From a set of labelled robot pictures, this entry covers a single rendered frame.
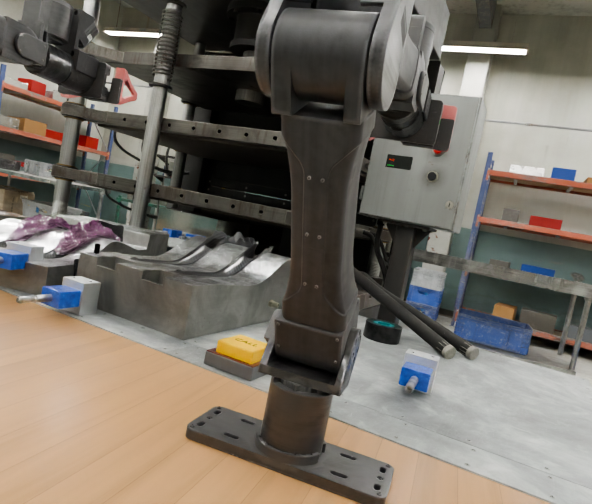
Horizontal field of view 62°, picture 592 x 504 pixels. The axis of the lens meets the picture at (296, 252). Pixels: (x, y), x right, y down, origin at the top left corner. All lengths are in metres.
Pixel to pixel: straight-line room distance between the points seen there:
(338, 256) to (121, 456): 0.25
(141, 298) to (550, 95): 7.18
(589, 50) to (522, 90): 0.90
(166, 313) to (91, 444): 0.37
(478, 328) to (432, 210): 3.03
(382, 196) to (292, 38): 1.24
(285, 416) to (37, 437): 0.22
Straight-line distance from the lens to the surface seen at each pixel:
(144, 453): 0.49
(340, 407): 0.66
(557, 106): 7.68
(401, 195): 1.56
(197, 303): 0.82
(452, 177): 1.53
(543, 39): 7.96
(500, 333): 4.50
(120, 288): 0.90
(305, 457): 0.49
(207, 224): 1.77
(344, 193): 0.38
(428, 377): 0.76
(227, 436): 0.51
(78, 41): 1.01
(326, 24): 0.36
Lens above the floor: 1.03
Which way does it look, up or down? 4 degrees down
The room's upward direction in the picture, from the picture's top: 11 degrees clockwise
